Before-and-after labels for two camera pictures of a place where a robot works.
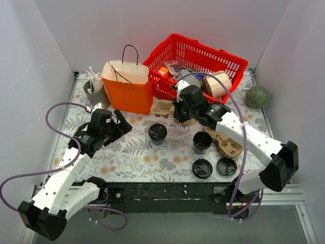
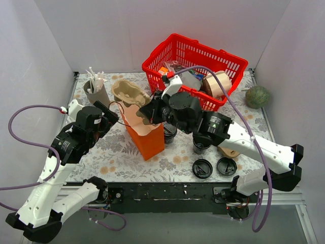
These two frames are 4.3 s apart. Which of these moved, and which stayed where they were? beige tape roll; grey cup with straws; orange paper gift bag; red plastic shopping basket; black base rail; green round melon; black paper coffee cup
Moved: orange paper gift bag
Stayed: grey cup with straws; beige tape roll; green round melon; black base rail; red plastic shopping basket; black paper coffee cup
